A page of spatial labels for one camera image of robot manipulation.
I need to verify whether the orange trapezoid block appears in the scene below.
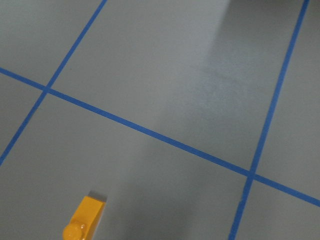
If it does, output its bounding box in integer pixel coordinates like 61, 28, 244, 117
62, 196, 106, 240

